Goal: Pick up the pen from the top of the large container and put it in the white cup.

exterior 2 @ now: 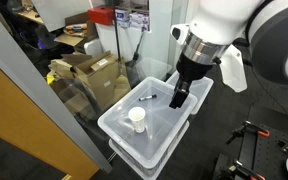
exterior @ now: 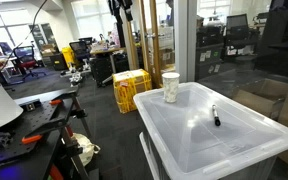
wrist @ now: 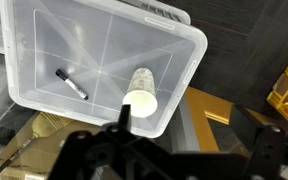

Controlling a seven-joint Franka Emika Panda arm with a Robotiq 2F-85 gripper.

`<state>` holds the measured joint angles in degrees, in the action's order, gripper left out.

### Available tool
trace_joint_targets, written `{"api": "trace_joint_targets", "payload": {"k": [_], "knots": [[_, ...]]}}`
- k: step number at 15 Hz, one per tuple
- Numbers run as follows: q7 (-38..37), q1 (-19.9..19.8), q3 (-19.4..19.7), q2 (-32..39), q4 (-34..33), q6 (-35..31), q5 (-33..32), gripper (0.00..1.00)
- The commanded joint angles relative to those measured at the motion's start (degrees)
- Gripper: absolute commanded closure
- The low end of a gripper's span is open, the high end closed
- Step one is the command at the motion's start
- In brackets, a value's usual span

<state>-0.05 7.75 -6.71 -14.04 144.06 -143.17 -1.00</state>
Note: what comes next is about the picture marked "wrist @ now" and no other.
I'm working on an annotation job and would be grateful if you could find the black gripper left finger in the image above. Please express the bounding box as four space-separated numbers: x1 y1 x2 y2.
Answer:
118 104 131 130

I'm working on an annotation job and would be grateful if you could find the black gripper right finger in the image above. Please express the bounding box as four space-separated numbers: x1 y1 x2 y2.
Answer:
244 125 286 180

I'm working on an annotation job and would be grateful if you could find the straw broom with black handle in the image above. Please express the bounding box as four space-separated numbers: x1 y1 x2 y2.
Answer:
0 112 73 173

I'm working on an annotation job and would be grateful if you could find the large clear plastic container lid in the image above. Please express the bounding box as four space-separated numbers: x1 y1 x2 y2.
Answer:
0 0 208 138

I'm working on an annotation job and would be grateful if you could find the white paper cup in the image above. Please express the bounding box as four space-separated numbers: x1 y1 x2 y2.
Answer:
123 68 158 118

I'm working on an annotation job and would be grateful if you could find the black and white marker pen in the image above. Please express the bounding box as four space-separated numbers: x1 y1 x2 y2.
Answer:
55 69 89 100

